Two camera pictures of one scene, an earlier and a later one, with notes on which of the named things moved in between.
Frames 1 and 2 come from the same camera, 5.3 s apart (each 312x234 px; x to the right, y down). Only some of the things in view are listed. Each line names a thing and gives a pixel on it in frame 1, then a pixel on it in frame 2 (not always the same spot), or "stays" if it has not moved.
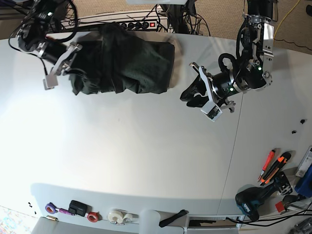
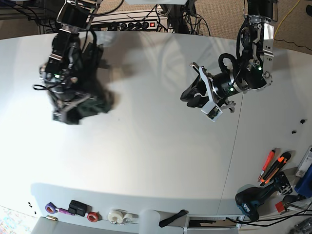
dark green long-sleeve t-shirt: [119, 61] -> [95, 97]
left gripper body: [66, 60] -> [61, 102]
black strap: [172, 218] stays
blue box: [304, 186] stays
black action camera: [77, 208] stays
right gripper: [223, 103] stays
